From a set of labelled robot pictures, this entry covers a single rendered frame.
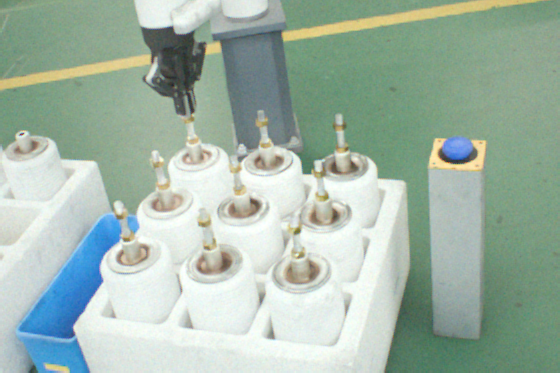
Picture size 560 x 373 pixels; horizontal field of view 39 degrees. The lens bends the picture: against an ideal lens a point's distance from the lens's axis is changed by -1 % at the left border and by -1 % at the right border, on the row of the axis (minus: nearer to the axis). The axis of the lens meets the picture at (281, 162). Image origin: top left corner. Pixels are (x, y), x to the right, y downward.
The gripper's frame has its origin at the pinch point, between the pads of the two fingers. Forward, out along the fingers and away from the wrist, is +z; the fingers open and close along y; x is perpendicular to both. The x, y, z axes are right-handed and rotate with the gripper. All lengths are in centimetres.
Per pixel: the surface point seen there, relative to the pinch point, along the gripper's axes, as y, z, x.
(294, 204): -1.8, 16.0, 15.9
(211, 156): -0.9, 9.7, 2.1
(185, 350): 28.1, 18.5, 16.7
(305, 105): -57, 35, -17
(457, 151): -4.6, 2.5, 41.2
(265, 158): -2.0, 8.7, 11.7
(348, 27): -99, 35, -28
